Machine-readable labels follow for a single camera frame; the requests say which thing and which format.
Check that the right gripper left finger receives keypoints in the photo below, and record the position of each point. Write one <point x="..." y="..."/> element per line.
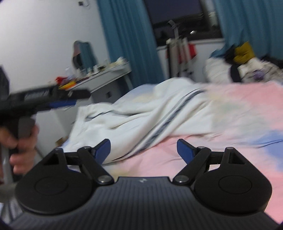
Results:
<point x="64" y="181"/>

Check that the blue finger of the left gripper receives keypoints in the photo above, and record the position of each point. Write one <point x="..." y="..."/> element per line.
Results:
<point x="62" y="104"/>

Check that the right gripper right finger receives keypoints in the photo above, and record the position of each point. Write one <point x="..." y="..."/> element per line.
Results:
<point x="224" y="182"/>

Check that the white knit zip sweater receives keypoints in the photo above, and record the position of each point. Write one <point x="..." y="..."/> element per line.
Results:
<point x="133" y="124"/>

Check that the pile of clothes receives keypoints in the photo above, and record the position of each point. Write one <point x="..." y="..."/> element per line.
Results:
<point x="224" y="70"/>

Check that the person's left hand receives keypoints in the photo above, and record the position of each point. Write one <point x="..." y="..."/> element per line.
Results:
<point x="23" y="161"/>

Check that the white dressing table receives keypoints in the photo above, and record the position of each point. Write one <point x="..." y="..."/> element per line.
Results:
<point x="57" y="124"/>

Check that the arched table mirror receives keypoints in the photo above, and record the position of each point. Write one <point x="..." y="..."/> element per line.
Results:
<point x="83" y="56"/>

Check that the pastel pink blue bedsheet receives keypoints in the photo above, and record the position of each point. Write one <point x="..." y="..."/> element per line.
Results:
<point x="247" y="117"/>

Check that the blue curtain left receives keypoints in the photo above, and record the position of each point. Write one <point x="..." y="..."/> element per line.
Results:
<point x="129" y="34"/>

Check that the blue curtain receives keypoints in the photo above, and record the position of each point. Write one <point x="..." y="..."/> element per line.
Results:
<point x="256" y="22"/>
<point x="129" y="34"/>

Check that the white drying rack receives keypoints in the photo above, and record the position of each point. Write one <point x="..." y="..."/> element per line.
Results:
<point x="174" y="68"/>

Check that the mustard yellow garment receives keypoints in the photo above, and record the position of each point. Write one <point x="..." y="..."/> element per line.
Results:
<point x="243" y="53"/>

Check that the dark window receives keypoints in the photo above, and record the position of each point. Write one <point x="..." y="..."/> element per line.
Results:
<point x="190" y="19"/>

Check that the blue curtain right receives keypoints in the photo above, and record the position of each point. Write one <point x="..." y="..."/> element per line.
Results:
<point x="256" y="22"/>

